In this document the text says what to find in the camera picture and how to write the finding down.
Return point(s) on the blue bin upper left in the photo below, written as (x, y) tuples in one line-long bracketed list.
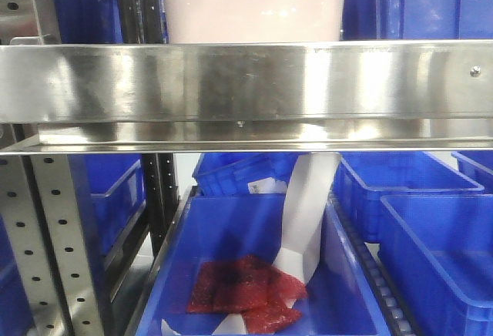
[(89, 21)]

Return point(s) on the blue bin rear right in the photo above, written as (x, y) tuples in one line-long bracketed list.
[(363, 178)]

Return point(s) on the blue bin rear centre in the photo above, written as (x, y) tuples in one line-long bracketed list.
[(228, 174)]

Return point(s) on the blue bin left shelf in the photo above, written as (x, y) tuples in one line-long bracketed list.
[(108, 192)]

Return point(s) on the perforated steel shelf upright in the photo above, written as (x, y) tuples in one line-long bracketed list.
[(48, 214)]

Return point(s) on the blue bin with red bags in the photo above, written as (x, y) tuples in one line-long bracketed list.
[(340, 300)]

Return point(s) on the blue bin front right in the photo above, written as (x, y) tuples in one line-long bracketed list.
[(438, 252)]

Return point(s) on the roller conveyor track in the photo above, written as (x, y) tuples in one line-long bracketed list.
[(390, 305)]

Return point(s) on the stainless steel shelf rail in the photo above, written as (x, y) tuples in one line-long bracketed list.
[(335, 96)]

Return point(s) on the black perforated upright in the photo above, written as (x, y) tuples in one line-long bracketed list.
[(162, 196)]

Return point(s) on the red bubble wrap bags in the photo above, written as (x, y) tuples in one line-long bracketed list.
[(257, 291)]

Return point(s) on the blue bin upper right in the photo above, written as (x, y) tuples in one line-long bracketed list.
[(417, 19)]

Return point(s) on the white paper strip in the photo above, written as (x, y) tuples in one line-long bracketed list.
[(303, 210)]

